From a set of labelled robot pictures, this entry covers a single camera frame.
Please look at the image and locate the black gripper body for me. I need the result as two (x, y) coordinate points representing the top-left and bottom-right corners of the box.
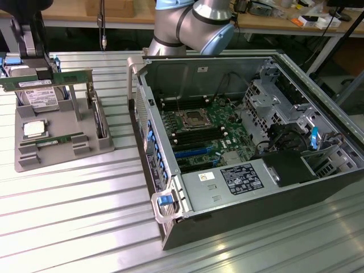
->
(0, 0), (55, 81)

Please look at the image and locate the green RAM stick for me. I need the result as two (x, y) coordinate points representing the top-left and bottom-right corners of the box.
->
(22, 133), (84, 147)
(0, 69), (93, 92)

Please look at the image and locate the black RAM slot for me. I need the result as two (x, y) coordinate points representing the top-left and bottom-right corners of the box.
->
(160, 94), (206, 100)
(162, 100), (209, 109)
(173, 131), (228, 144)
(172, 129), (227, 140)
(171, 126), (226, 138)
(161, 98), (208, 106)
(160, 96), (208, 103)
(169, 124), (224, 134)

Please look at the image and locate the wooden workbench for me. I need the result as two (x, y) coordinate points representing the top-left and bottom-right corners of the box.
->
(0, 0), (156, 53)
(234, 0), (364, 75)

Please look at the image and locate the hard disk with blue caddy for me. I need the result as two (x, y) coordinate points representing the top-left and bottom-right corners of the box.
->
(0, 55), (71, 112)

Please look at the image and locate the brown cardboard box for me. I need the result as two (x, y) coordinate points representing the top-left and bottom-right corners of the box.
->
(85, 0), (135, 18)

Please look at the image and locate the silver CPU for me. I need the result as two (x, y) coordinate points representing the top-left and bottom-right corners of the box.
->
(22, 122), (47, 138)

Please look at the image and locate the grey parts rack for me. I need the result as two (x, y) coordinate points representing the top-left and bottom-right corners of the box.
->
(14, 67), (116, 173)

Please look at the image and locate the metal CPU socket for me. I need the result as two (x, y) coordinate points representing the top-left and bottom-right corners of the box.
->
(178, 107), (213, 131)

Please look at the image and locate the black expansion slot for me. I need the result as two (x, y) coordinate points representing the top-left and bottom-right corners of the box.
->
(172, 141), (213, 153)
(178, 159), (214, 172)

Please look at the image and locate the blue expansion slot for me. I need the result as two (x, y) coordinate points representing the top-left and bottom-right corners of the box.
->
(173, 147), (208, 159)

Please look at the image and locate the green motherboard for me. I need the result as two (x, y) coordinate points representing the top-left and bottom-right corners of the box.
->
(159, 95), (255, 175)

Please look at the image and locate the grey power supply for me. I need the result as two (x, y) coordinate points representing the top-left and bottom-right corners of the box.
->
(179, 158), (285, 213)

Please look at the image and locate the silver chipset heat sink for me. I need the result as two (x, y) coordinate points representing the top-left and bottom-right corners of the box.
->
(221, 152), (243, 166)

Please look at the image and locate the silver disk bay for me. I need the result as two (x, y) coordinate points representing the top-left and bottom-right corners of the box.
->
(241, 78), (288, 143)

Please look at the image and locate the orange and black box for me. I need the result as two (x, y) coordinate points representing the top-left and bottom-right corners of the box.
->
(291, 15), (319, 28)

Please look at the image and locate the black fan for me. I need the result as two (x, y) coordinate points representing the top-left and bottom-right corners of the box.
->
(267, 122), (309, 156)

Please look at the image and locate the open PC case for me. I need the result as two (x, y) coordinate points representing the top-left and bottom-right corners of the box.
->
(126, 49), (364, 251)

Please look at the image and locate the small white box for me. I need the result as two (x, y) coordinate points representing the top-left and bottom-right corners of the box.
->
(312, 16), (342, 30)

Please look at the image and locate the black stand pole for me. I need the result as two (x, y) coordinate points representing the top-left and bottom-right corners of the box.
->
(334, 14), (364, 77)

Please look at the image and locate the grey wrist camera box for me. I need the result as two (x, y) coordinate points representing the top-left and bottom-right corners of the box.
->
(10, 15), (39, 59)

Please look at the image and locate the black cable with connector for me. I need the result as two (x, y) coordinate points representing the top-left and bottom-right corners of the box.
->
(96, 0), (109, 52)

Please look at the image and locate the graphics card with metal bracket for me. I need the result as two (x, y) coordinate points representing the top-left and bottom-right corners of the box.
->
(84, 67), (107, 140)

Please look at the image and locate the black wire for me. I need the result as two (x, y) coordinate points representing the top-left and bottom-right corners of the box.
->
(215, 72), (251, 100)

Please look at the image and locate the blue flat wire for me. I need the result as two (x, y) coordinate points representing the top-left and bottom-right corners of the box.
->
(309, 127), (320, 150)

